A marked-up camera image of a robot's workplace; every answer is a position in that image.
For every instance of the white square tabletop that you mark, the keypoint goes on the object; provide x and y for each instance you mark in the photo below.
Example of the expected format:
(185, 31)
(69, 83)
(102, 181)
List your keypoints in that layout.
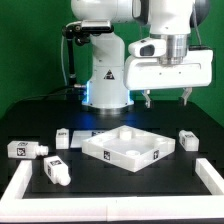
(129, 148)

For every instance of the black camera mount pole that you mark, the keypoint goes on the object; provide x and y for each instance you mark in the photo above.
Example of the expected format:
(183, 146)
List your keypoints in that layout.
(72, 33)

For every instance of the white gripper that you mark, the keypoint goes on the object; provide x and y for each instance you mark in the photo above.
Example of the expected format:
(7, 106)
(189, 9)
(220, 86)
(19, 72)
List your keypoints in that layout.
(148, 74)

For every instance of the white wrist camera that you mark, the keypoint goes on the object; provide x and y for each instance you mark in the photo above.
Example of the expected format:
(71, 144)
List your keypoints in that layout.
(148, 47)

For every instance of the white U-shaped obstacle fence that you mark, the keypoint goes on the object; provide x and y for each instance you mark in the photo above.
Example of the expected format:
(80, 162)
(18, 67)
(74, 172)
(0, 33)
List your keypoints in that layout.
(15, 208)

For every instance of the white tag sheet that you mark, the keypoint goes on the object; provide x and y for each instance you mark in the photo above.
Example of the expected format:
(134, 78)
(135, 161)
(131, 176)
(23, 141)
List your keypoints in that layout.
(79, 136)

